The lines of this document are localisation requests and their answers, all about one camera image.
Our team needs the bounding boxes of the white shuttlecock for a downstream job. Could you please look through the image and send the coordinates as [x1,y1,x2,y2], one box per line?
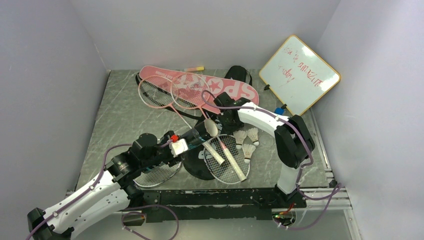
[247,127,260,147]
[233,130,247,150]
[242,144,256,164]

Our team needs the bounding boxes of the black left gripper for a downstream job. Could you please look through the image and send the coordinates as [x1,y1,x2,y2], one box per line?
[140,130,186,168]

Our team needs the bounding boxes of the pink racket right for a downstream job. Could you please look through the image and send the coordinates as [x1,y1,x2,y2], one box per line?
[171,73,247,181]

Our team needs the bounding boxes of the black shuttlecock tube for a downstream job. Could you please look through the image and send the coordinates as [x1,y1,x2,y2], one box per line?
[142,119,220,173]

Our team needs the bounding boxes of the pink racket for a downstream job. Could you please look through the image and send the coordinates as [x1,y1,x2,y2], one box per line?
[137,74,226,166]
[171,73,247,181]

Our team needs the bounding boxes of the white racket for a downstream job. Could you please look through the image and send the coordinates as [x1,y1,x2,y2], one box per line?
[133,162,182,189]
[199,134,251,185]

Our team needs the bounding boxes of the whiteboard with yellow frame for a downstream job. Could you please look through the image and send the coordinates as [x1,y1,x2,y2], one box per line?
[259,35,341,115]

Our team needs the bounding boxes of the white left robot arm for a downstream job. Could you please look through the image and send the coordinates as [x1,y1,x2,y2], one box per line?
[27,131,189,240]

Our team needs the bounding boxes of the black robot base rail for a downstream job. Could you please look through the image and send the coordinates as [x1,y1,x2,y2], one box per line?
[129,186,307,223]

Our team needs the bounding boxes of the black racket bag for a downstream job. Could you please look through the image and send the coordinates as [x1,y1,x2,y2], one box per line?
[182,65,253,181]

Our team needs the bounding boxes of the pink racket bag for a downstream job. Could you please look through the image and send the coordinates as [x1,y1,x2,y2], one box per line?
[139,65,259,115]

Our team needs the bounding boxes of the yellow pink marker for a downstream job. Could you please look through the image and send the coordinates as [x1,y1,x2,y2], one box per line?
[184,66,205,73]

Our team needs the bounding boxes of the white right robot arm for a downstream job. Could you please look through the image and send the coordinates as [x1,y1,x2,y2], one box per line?
[203,93,341,208]

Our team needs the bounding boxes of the white racket right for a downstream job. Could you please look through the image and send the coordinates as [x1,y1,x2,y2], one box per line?
[199,134,251,185]

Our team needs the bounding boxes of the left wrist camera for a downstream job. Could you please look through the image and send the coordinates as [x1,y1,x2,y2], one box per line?
[169,135,189,158]

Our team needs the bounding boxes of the white racket left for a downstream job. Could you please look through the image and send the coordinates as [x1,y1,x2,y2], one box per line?
[133,162,182,189]

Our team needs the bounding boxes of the pink racket left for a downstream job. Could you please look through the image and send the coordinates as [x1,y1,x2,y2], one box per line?
[137,74,226,166]

